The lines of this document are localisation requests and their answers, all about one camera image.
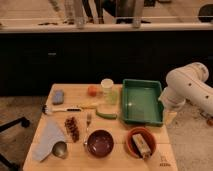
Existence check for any wooden block eraser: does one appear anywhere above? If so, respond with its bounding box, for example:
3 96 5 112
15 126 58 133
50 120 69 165
132 134 151 159

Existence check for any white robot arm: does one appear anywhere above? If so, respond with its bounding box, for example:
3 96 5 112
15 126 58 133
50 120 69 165
159 62 213 125

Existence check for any orange bowl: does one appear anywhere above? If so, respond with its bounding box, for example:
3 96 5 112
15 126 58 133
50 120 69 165
125 127 156 160

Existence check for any purple bowl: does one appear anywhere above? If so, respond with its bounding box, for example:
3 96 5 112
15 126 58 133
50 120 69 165
87 130 114 158

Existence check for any green plastic tray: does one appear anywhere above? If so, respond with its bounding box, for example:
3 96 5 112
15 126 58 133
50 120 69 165
121 79 163 127

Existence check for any clear cup with white lid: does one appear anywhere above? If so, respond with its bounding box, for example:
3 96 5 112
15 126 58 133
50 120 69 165
101 78 118 105

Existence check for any silver fork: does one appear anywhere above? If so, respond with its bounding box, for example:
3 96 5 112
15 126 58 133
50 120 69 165
83 113 92 146

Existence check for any orange tomato toy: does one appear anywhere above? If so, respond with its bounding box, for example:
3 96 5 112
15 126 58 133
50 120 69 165
87 85 98 97

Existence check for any yellow banana toy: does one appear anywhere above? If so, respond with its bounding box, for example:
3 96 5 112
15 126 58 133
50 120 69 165
79 102 99 109

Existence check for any blue sponge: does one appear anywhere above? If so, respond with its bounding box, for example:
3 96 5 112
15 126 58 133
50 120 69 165
52 90 64 105

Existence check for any grey cloth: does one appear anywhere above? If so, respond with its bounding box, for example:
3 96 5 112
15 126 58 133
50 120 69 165
32 119 66 162

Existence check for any black office chair base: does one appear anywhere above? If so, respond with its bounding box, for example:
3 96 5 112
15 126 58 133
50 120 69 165
0 117 31 171

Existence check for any black cabinet counter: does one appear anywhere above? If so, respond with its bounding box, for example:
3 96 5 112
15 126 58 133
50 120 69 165
0 30 213 96

